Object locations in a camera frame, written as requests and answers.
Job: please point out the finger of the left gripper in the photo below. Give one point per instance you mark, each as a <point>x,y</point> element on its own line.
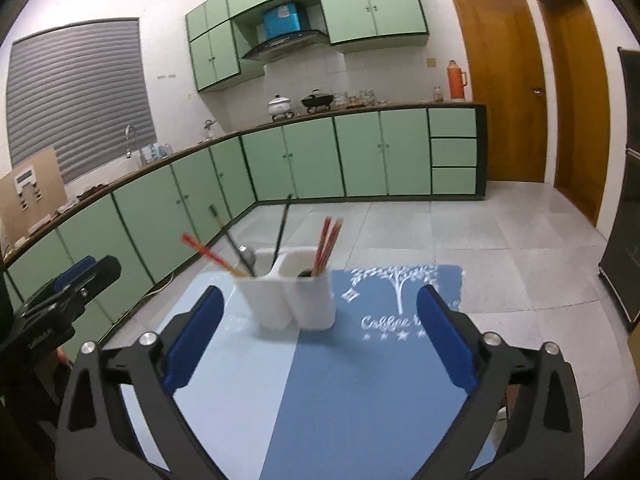
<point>72,273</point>
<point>91,283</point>

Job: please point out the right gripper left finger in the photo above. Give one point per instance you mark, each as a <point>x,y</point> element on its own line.
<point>96,437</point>

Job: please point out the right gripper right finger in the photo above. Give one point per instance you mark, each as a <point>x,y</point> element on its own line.
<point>521,418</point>

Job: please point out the bamboo chopstick red orange end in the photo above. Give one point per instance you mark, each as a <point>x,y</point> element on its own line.
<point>211,256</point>

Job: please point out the bamboo chopstick red patterned end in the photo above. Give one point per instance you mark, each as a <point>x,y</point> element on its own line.
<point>322,241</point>

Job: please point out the bamboo chopstick red star end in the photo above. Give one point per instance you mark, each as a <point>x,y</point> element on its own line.
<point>334,233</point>

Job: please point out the black chopstick red end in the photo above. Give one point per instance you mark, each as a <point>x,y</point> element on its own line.
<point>282,225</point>

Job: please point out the green lower kitchen cabinets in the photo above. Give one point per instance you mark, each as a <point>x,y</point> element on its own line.
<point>419,151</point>

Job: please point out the cardboard box with device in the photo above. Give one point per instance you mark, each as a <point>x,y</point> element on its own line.
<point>31,192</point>

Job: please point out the chrome sink faucet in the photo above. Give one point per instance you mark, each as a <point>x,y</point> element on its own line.
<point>132,144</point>

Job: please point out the light blue table mat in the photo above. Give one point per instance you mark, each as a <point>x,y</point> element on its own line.
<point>233,398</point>

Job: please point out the small kettle on counter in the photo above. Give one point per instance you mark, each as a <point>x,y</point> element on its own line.
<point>208,127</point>

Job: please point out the dark blue table mat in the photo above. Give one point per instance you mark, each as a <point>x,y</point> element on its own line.
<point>369,398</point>

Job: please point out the white twin utensil holder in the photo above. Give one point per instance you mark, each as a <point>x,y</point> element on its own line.
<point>282,292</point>

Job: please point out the grey window roller blind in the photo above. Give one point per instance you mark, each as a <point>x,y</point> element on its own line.
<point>75,88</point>

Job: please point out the white cooking pot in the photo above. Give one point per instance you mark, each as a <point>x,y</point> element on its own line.
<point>280,108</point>

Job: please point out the black wok on stove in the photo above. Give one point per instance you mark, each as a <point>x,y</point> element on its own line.
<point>317,102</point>

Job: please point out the black range hood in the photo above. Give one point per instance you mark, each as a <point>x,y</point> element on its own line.
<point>281,46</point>

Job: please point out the blue box above hood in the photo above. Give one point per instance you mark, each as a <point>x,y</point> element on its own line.
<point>284,19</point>

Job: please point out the glass cups on counter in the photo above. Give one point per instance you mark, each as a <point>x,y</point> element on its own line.
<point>343,100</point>

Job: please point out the wooden door right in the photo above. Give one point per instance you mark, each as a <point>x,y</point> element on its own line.
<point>582,104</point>

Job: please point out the small glass jar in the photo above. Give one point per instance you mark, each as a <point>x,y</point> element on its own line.
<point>438,96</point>

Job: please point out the orange thermos flask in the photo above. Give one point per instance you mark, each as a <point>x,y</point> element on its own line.
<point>456,81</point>

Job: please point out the green upper wall cabinets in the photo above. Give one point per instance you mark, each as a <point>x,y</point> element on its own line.
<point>231,41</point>

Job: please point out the wooden door with handle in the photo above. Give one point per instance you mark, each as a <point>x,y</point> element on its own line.
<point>507,76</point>

